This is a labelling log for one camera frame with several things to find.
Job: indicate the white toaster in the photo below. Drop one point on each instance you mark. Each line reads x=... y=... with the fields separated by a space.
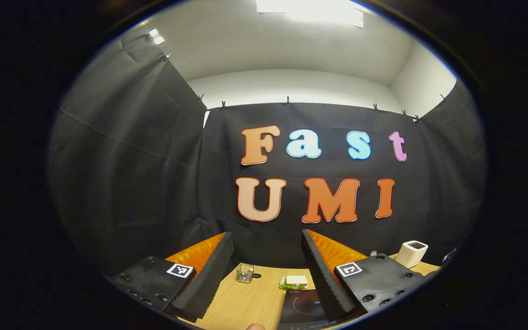
x=410 y=254

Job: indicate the clear glass cup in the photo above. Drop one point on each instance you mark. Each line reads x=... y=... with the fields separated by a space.
x=244 y=274

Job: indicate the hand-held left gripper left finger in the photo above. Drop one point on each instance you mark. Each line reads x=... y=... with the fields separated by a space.
x=211 y=275

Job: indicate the black induction cooktop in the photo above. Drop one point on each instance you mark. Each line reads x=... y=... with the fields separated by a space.
x=303 y=307

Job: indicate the black backdrop cloth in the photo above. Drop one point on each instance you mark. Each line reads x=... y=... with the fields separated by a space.
x=131 y=183

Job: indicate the ceiling light panel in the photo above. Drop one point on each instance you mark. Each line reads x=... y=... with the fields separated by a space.
x=310 y=9

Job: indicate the row of black cloth clips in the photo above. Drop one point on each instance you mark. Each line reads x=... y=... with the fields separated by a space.
x=287 y=100

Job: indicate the sandwich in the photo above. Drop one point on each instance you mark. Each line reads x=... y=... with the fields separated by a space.
x=296 y=280

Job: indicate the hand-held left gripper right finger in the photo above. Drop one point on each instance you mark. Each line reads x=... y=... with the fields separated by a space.
x=326 y=279

